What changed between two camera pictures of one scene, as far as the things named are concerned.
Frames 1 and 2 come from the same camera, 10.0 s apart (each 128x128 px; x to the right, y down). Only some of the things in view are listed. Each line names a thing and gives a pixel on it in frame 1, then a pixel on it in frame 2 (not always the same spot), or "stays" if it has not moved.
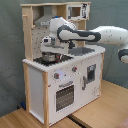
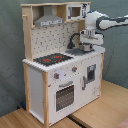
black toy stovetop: (60, 58) stays
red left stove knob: (56, 75) stays
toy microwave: (78, 11) stays
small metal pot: (48, 57) -> (87, 46)
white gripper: (50, 44) -> (91, 36)
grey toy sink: (79, 51) stays
